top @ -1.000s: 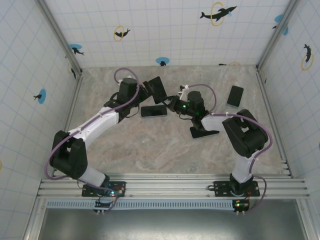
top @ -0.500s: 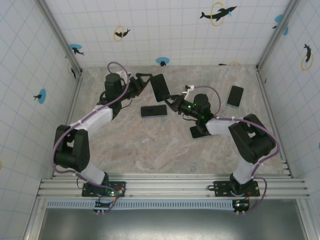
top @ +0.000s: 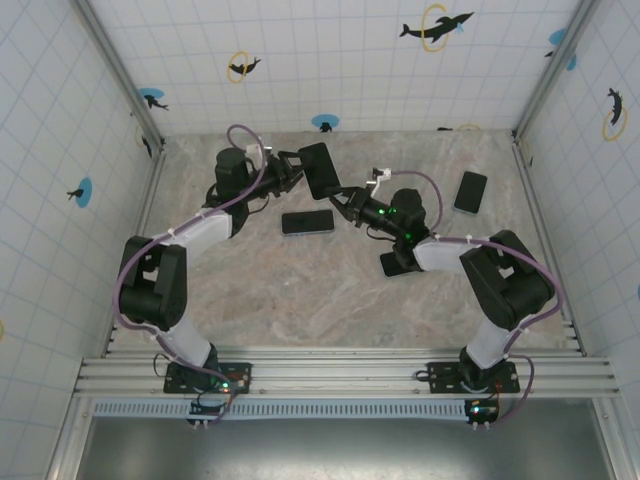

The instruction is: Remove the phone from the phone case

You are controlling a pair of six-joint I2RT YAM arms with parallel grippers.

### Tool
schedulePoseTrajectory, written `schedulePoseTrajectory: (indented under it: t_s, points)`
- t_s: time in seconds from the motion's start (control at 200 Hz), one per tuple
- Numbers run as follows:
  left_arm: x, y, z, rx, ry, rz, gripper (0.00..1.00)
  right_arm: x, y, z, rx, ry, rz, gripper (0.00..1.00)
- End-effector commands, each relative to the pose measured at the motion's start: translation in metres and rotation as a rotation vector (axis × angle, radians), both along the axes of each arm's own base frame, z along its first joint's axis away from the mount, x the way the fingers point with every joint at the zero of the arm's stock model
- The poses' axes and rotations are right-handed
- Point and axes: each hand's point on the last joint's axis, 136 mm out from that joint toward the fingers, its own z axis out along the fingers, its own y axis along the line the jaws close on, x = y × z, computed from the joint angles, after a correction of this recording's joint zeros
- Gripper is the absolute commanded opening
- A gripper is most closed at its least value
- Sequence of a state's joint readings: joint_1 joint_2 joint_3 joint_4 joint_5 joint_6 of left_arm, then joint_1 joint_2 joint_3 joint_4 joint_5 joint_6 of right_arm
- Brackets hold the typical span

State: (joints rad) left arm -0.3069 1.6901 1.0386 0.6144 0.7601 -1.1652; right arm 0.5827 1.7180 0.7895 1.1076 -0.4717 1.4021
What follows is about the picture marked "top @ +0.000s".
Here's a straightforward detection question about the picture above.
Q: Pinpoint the silver edged smartphone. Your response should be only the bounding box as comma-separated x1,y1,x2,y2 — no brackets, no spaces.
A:
297,141,342,202

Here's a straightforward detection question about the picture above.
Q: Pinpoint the black smartphone table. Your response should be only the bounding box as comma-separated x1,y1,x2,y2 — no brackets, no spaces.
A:
280,208,336,237

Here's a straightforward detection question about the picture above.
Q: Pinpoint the mint green phone case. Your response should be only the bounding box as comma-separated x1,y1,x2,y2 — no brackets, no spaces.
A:
452,170,489,216

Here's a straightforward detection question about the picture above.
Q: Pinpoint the purple smartphone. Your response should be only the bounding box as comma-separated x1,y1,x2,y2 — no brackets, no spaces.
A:
379,251,419,279

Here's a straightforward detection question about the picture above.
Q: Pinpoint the small black controller board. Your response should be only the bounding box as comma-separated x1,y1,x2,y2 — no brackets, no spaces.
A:
187,397,235,427
464,397,501,429

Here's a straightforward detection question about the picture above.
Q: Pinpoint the grey metal panel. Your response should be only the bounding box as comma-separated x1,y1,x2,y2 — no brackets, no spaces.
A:
82,417,619,480

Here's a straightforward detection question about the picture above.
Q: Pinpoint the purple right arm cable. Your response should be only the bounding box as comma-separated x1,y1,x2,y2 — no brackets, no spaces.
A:
391,169,566,426

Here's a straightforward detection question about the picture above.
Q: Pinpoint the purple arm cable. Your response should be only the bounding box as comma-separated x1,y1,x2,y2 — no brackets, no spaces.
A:
391,169,566,426
113,123,269,426

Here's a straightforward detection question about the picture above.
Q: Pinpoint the aluminium side rail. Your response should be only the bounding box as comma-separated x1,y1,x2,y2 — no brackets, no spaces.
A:
101,144,169,357
510,130,587,357

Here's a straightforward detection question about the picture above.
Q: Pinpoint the aluminium corner post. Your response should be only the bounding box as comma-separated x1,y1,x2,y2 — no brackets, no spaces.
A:
513,0,601,140
72,0,167,147

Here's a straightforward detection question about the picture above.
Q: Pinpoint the aluminium mounting rail frame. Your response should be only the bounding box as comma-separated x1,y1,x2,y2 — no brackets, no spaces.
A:
73,348,623,400

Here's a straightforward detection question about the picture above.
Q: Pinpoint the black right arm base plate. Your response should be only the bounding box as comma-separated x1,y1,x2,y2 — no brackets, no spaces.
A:
428,360,521,396

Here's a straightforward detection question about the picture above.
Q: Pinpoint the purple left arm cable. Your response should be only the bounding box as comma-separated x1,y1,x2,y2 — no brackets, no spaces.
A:
113,123,269,426

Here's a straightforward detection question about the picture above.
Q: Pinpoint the white slotted cable duct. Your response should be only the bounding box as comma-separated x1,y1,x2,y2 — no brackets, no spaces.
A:
92,398,474,419

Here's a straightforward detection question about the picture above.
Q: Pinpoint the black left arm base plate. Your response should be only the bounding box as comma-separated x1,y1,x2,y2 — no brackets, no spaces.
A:
163,360,254,396

